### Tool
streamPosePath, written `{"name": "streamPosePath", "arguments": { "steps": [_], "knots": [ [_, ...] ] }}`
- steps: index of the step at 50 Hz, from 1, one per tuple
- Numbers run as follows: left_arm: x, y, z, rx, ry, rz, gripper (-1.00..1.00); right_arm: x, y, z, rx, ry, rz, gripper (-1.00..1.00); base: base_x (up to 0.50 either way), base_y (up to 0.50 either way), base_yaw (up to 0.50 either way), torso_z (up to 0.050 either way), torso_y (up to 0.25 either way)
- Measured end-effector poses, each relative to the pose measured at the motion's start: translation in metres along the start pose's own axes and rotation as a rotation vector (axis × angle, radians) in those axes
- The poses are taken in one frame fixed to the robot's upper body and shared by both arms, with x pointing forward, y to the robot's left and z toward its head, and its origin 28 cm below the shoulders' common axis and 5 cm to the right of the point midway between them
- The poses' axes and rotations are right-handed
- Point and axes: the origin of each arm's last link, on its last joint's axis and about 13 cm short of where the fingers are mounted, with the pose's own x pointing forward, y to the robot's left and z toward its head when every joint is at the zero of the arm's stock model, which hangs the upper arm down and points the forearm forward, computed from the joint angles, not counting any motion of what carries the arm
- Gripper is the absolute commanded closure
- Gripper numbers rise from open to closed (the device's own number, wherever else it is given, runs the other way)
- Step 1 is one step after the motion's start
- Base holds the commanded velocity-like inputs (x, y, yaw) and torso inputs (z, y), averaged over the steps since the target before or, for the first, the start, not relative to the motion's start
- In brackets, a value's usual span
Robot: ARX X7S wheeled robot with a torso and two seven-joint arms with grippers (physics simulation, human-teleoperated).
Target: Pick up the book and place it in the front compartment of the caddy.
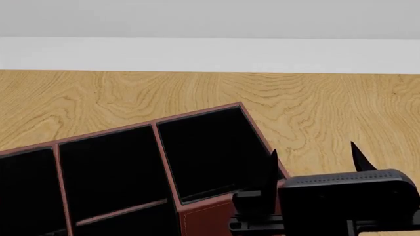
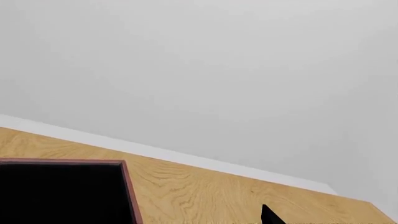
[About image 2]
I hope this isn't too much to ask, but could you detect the black table with red edge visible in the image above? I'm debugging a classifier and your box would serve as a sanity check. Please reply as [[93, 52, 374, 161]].
[[0, 157, 144, 224]]

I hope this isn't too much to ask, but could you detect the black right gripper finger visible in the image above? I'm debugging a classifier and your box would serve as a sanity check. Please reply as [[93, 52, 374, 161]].
[[261, 203, 286, 224]]

